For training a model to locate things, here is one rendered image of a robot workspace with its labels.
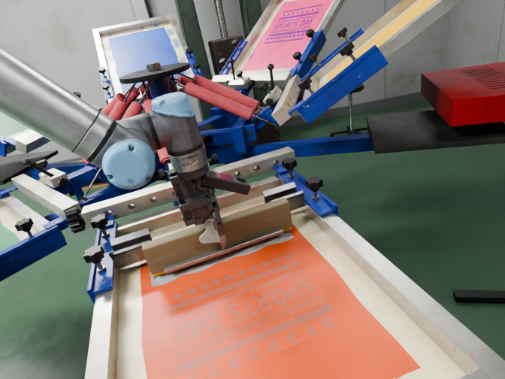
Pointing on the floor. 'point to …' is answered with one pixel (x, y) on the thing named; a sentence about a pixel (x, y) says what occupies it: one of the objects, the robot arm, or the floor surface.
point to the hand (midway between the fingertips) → (222, 238)
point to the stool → (352, 116)
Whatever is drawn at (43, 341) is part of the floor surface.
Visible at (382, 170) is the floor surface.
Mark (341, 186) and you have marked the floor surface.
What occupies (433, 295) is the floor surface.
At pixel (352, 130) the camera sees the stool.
